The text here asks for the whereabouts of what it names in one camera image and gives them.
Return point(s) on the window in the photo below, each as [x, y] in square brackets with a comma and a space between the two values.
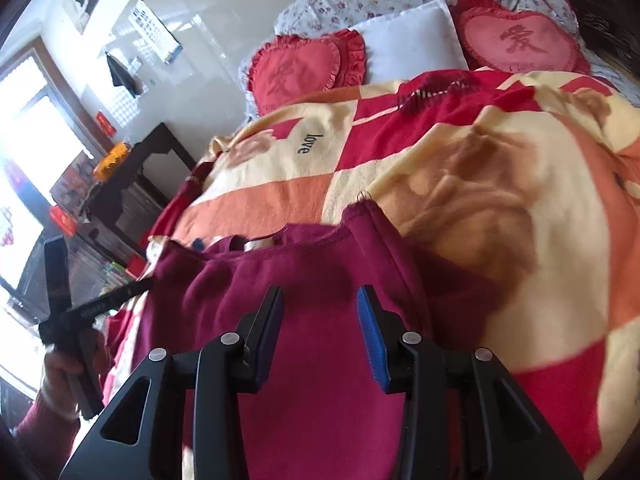
[30, 160]

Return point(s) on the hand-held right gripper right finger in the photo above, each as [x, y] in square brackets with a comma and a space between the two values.
[377, 345]

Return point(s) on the red gift box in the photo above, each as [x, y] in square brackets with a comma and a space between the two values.
[62, 220]

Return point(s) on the person's left forearm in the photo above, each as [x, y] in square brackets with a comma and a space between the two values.
[47, 425]

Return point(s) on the dark wooden table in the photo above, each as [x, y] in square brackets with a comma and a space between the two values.
[155, 155]

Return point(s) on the red heart-shaped pillow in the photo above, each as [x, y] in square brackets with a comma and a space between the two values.
[520, 40]
[300, 70]

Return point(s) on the maroon fleece garment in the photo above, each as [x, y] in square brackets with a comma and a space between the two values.
[320, 280]

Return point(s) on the dark wooden headboard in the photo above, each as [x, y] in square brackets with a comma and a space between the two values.
[600, 20]

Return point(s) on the printed brown gift box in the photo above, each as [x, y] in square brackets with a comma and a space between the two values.
[75, 180]

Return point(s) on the red wall sticker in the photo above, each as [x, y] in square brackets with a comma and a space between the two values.
[105, 124]

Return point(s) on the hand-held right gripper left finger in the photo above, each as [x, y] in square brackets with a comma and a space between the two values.
[262, 340]

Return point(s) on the orange plastic basket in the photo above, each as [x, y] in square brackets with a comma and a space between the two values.
[112, 160]

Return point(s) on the wall calendar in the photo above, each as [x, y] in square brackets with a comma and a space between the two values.
[152, 30]

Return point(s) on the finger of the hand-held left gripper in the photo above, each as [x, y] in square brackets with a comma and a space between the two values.
[137, 290]

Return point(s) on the dark cloth hanging on wall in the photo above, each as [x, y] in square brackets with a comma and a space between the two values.
[120, 72]

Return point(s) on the checkered red cream fleece blanket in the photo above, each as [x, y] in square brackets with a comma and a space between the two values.
[500, 185]

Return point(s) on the white pillow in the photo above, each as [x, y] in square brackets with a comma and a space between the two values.
[410, 40]

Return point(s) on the person's left hand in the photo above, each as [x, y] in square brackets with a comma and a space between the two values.
[62, 375]

